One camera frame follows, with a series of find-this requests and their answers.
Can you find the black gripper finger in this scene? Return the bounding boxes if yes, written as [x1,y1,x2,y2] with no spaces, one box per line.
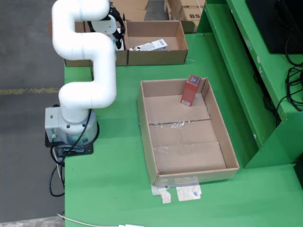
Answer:
[109,7,125,34]
[112,32,125,50]

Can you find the red carton box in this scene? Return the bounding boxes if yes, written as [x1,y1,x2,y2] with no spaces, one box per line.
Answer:
[180,74,202,107]

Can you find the black monitor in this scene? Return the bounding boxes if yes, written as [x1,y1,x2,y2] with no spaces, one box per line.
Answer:
[245,0,303,54]

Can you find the cardboard box printed BS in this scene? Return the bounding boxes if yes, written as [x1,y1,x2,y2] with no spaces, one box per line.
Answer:
[179,6,203,27]

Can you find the shallow cardboard tray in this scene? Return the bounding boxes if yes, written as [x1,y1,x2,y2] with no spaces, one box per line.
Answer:
[137,77,240,187]

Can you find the green metal cabinet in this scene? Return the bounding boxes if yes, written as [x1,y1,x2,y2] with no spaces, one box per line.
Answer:
[196,0,303,170]

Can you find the black power cables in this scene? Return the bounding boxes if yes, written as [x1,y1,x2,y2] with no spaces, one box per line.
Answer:
[48,141,66,198]

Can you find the thin beige cable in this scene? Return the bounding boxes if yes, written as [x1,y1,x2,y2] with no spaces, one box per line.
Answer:
[52,148,66,187]

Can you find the cardboard tab with blue logo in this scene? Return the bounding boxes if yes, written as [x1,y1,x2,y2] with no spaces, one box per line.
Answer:
[176,185,203,202]

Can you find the small cardboard tab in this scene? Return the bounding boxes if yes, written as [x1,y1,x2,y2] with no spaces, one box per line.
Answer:
[151,184,172,204]

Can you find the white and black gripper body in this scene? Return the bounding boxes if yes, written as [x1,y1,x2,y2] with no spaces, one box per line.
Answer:
[91,14,118,36]

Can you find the grey robot controller box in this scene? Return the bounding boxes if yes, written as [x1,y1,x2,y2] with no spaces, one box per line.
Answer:
[45,106,64,143]

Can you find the white carton box with barcode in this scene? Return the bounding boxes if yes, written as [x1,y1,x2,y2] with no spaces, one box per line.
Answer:
[129,39,168,52]

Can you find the tall white carton box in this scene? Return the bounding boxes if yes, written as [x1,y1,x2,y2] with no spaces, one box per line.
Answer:
[116,27,125,51]

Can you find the black cable bundle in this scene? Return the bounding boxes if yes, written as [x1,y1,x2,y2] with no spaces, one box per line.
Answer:
[274,0,303,126]

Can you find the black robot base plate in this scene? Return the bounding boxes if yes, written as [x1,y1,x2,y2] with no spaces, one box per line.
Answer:
[45,131,94,157]

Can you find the white cable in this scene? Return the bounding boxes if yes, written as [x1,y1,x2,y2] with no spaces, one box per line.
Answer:
[56,212,119,227]

